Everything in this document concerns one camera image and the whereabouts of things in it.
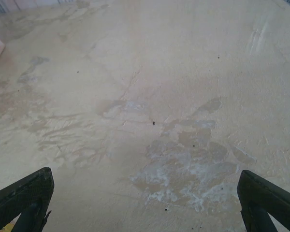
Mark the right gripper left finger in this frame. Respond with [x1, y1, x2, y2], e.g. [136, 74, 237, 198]
[0, 167, 55, 232]

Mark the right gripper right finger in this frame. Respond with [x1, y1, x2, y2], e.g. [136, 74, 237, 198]
[236, 169, 290, 232]

